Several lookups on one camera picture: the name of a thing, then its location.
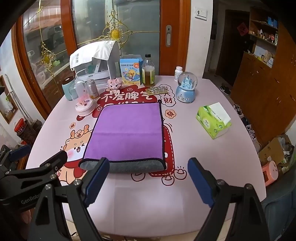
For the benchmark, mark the white pill bottle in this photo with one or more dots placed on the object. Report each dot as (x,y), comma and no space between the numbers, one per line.
(178,74)

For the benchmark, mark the teal cup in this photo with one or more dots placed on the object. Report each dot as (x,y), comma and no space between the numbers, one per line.
(67,89)

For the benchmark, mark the pink printed tablecloth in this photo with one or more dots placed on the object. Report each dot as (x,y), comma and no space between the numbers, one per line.
(208,153)

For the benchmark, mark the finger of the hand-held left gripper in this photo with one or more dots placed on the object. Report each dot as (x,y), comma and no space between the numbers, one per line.
(19,151)
(49,165)

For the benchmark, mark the pink pig container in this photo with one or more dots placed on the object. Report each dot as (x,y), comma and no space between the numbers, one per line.
(270,173)

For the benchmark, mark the row of shoes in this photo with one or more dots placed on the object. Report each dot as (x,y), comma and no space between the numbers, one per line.
(248,129)

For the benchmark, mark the red paper door decoration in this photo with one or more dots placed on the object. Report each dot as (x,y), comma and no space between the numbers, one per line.
(242,29)

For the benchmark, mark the white countertop appliance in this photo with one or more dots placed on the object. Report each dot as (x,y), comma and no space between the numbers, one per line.
(114,62)

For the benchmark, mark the silver blister pack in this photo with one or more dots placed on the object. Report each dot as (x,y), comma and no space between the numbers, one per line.
(155,90)

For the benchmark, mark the blue duck print box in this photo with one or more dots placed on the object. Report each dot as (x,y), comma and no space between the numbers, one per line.
(130,71)

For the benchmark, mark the cardboard box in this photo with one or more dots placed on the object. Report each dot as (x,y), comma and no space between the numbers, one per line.
(271,150)

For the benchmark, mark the wooden shelf cabinet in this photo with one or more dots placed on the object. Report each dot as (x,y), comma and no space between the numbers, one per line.
(263,92)

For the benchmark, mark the pink domed music box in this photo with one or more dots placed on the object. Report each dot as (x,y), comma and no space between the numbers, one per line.
(84,107)

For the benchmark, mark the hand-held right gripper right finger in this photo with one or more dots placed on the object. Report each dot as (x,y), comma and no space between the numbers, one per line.
(200,183)

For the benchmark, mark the metal can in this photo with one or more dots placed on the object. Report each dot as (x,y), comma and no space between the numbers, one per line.
(93,90)

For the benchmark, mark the silver door lock plate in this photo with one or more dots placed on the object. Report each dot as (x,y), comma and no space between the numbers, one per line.
(168,36)

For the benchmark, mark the dark wooden door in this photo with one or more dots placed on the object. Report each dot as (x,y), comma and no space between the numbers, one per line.
(233,53)

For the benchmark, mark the blue castle snow globe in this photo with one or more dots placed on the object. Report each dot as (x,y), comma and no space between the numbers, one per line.
(186,89)

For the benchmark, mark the purple grey towel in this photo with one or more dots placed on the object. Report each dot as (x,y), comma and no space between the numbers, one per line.
(129,129)

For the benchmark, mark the white cloth cover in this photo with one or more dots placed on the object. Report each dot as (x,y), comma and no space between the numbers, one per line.
(92,54)

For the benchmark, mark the green tissue pack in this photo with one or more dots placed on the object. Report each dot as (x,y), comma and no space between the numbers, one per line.
(212,125)

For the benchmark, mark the wooden glass sliding door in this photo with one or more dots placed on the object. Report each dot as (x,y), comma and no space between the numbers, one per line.
(180,34)

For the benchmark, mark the black sneaker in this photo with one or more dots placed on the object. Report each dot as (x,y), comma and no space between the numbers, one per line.
(225,90)

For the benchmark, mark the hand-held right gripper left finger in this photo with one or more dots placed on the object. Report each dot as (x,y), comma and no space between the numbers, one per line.
(98,179)

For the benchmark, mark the red lidded jar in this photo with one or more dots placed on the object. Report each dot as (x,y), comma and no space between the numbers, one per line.
(19,126)

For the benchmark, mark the white light switch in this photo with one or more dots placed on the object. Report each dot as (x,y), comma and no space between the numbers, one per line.
(200,12)

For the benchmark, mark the pink pig toy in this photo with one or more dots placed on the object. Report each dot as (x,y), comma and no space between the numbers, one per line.
(114,83)

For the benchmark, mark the glass bottle yellow liquid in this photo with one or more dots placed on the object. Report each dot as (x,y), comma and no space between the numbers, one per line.
(149,74)

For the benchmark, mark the grey blue chair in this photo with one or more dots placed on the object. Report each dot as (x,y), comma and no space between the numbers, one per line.
(281,213)

